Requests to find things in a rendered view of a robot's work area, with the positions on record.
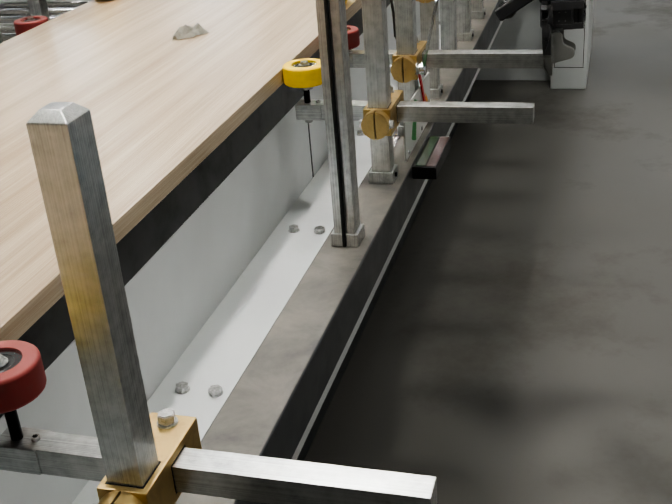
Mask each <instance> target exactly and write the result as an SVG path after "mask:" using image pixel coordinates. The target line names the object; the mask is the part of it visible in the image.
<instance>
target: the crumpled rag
mask: <svg viewBox="0 0 672 504"><path fill-rule="evenodd" d="M206 33H209V32H208V30H205V29H204V28H203V27H202V26H201V25H200V24H199V23H196V24H195V25H194V26H193V27H192V26H189V25H186V24H185V25H184V26H183V27H179V28H178V30H177V31H176V32H175V33H174V35H173V36H172V37H173V39H174V38H175V37H176V38H177V39H183V38H184V39H185V38H191V37H194V36H196V35H202V34H206Z"/></svg>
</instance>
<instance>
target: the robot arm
mask: <svg viewBox="0 0 672 504"><path fill-rule="evenodd" d="M532 1H533V0H503V1H501V2H500V3H499V5H498V7H497V9H496V10H495V14H496V16H497V17H498V19H499V20H500V21H503V20H505V19H509V18H512V17H513V16H514V15H515V14H516V12H517V11H518V10H520V9H521V8H523V7H524V6H526V5H527V4H529V3H530V2H532ZM539 2H540V3H541V4H540V27H541V28H542V48H543V62H544V68H545V70H546V71H547V73H548V75H550V76H552V74H553V64H554V63H557V62H560V61H564V60H567V59H571V58H572V57H573V56H574V55H575V50H576V45H575V43H573V42H571V41H569V40H566V39H565V37H564V30H570V29H584V21H586V10H585V8H587V5H586V0H539ZM553 30H554V31H553Z"/></svg>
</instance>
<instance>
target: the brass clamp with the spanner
mask: <svg viewBox="0 0 672 504"><path fill-rule="evenodd" d="M426 43H427V41H419V43H417V51H416V52H415V54H397V51H396V52H395V53H394V54H393V56H392V61H393V64H392V65H389V68H390V72H391V74H392V76H393V79H394V80H396V81H398V82H400V83H403V82H404V83H407V82H410V81H411V80H418V78H419V77H418V75H416V63H417V62H418V63H420V62H422V53H423V51H424V50H425V48H426Z"/></svg>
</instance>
